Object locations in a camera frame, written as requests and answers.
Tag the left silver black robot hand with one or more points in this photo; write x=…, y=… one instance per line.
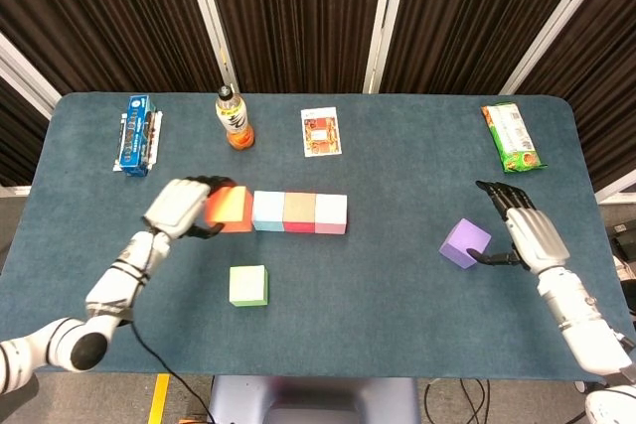
x=176, y=205

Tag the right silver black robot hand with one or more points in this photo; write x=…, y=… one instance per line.
x=539, y=240

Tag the orange foam cube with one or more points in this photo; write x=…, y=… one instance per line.
x=231, y=208

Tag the purple foam cube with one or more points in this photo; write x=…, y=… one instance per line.
x=462, y=240

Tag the light blue foam cube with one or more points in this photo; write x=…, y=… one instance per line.
x=268, y=210

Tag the red foam cube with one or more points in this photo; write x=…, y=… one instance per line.
x=299, y=210

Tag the pink foam cube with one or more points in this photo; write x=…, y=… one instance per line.
x=331, y=213

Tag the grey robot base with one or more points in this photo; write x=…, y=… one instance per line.
x=313, y=399

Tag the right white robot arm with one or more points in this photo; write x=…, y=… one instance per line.
x=581, y=320

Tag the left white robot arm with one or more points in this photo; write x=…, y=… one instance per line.
x=119, y=280

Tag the blue cookie box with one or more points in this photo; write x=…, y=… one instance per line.
x=136, y=136

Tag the black box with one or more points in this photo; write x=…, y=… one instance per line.
x=621, y=245

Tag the orange drink bottle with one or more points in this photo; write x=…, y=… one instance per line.
x=236, y=121

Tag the green snack bag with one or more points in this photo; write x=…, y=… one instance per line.
x=512, y=138

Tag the green foam cube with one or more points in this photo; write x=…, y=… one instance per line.
x=247, y=285

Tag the red and white packet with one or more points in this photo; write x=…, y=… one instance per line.
x=322, y=132

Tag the dark brown pleated curtain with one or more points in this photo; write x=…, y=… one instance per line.
x=17, y=141
x=467, y=12
x=606, y=71
x=99, y=12
x=298, y=12

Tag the teal table cloth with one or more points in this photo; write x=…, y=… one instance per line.
x=372, y=325

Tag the yellow floor tape strip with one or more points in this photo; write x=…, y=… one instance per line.
x=159, y=399

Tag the white partition post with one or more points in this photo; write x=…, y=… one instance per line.
x=25, y=74
x=211, y=17
x=556, y=17
x=618, y=191
x=387, y=17

